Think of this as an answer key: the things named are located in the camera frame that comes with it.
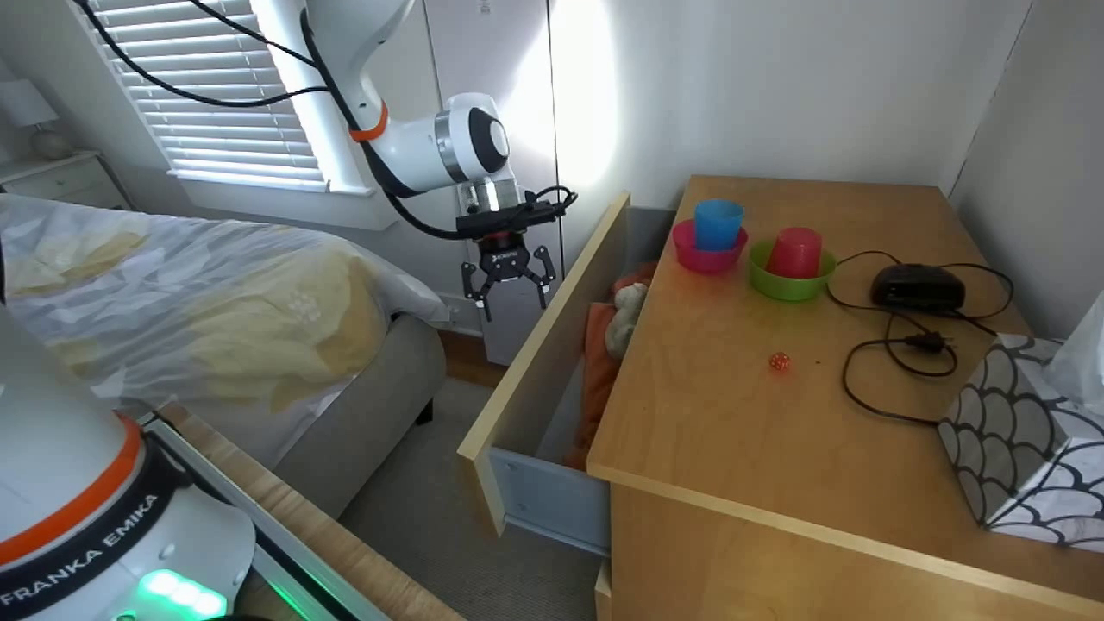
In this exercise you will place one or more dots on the black electronic device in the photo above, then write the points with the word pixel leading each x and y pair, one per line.
pixel 918 287

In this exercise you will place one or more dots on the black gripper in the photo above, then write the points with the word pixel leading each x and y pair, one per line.
pixel 510 256

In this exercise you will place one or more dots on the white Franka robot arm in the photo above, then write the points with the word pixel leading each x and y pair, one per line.
pixel 434 143

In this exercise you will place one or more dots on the grey bed frame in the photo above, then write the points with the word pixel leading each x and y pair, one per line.
pixel 366 415

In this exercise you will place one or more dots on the scale patterned tissue box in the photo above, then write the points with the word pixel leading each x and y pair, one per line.
pixel 1014 461

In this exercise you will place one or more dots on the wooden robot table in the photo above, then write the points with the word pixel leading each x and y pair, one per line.
pixel 345 554

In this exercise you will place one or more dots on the wooden drawer with clothes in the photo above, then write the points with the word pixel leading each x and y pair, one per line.
pixel 540 333

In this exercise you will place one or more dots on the green plastic bowl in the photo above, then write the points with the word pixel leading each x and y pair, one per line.
pixel 787 292

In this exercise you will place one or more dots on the white window blinds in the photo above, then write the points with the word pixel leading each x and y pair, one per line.
pixel 210 104

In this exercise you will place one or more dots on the orange cloth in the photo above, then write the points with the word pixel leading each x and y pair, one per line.
pixel 596 366

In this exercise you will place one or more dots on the white nightstand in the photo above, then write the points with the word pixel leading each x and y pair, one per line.
pixel 71 186

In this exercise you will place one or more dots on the red plastic cup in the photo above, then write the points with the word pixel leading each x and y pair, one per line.
pixel 794 251

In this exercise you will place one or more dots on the blue plastic cup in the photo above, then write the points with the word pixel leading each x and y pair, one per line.
pixel 718 221

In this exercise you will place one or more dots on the light wooden dresser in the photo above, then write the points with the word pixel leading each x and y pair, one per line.
pixel 782 435

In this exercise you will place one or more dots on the small red object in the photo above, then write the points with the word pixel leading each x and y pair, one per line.
pixel 782 365

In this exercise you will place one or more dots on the pale plush toy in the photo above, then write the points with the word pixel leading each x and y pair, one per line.
pixel 627 316

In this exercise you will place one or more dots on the pink plastic bowl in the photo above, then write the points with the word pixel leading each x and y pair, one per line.
pixel 705 265

